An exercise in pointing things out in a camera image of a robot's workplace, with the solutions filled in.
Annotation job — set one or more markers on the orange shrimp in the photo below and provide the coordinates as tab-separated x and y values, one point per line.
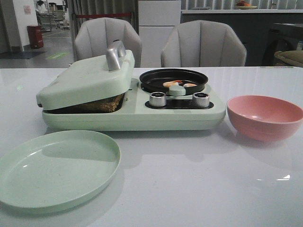
172	83

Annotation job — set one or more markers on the bread slice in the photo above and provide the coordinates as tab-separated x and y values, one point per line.
107	105

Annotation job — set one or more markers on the green breakfast maker lid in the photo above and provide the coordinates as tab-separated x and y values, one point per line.
85	81

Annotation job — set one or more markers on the pink bowl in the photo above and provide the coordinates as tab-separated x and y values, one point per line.
264	118

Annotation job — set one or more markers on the pale shrimp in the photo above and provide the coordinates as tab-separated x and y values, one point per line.
189	85

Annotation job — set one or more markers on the green breakfast maker base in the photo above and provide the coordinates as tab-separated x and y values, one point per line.
134	115

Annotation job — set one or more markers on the left silver control knob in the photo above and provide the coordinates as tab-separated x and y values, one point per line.
157	99

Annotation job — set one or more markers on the silver control knob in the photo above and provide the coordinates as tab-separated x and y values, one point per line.
157	99
200	99

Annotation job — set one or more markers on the black round frying pan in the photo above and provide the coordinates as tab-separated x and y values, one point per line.
152	81

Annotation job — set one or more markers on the right silver control knob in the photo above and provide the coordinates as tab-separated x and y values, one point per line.
200	99

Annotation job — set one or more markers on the right grey chair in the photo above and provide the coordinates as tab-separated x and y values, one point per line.
203	43

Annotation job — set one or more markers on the grey chair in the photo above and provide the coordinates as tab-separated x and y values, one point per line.
96	35
203	43

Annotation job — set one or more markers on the white cabinet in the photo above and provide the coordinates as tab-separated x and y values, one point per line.
156	20

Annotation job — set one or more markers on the left grey chair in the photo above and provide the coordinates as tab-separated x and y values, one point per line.
96	35

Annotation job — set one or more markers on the light green plate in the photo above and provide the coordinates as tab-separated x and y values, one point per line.
58	171

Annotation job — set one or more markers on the dark grey counter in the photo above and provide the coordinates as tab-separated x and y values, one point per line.
252	26

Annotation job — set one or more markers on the red bin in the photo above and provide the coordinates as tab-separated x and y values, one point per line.
35	36

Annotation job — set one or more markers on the fruit plate on counter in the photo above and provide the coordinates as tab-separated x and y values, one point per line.
241	4

